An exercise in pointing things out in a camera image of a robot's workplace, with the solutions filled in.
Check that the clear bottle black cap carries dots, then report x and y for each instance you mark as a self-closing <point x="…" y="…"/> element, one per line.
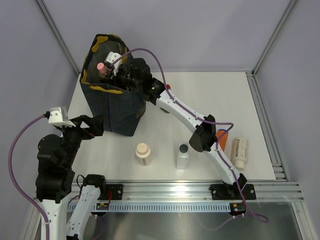
<point x="182" y="156"/>

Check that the slotted grey cable duct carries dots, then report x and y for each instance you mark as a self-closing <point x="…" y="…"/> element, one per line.
<point x="162" y="207"/>

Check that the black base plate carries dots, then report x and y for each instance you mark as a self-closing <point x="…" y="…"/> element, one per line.
<point x="115" y="191"/>
<point x="220" y="192"/>

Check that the orange blue tube bottle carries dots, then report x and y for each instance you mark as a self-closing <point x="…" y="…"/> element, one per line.
<point x="222" y="136"/>

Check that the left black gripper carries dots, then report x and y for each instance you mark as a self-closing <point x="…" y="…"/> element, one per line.
<point x="95" y="125"/>

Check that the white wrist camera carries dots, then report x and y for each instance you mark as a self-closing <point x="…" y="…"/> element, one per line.
<point x="58" y="117"/>
<point x="113" y="58"/>

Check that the dark blue canvas bag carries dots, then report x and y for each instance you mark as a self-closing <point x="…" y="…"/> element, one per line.
<point x="121" y="108"/>

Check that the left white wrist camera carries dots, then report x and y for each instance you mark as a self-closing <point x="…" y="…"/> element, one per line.
<point x="58" y="117"/>

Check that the aluminium mounting rail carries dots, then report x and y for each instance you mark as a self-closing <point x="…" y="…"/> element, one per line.
<point x="198" y="190"/>

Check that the beige bottle round cap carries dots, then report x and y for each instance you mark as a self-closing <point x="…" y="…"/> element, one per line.
<point x="143" y="154"/>

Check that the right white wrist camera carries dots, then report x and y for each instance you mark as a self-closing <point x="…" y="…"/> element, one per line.
<point x="113" y="58"/>

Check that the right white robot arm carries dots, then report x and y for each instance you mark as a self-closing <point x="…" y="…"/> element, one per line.
<point x="137" y="77"/>

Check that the cream Murrayle bottle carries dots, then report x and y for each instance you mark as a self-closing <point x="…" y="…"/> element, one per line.
<point x="239" y="153"/>

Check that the peach baby oil bottle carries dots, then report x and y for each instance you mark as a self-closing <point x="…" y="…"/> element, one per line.
<point x="103" y="70"/>

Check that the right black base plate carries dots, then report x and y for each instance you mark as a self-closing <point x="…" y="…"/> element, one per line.
<point x="220" y="192"/>

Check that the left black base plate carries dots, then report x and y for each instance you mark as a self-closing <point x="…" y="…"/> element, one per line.
<point x="115" y="191"/>

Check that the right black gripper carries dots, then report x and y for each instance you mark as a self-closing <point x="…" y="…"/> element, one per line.
<point x="116" y="76"/>

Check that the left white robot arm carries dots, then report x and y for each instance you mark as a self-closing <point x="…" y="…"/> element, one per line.
<point x="56" y="155"/>

